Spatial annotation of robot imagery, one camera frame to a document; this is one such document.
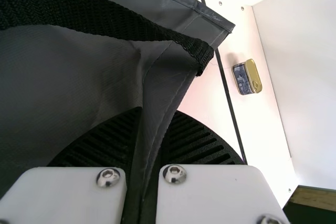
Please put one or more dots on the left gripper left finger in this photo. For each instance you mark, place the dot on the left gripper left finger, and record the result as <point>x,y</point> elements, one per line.
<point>65,197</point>

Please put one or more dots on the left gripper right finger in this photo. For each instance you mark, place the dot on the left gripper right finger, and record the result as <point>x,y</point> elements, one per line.
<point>215,197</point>

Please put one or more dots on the rectangular gold tin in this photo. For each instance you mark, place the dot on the rectangular gold tin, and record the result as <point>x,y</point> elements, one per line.
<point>249,77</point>

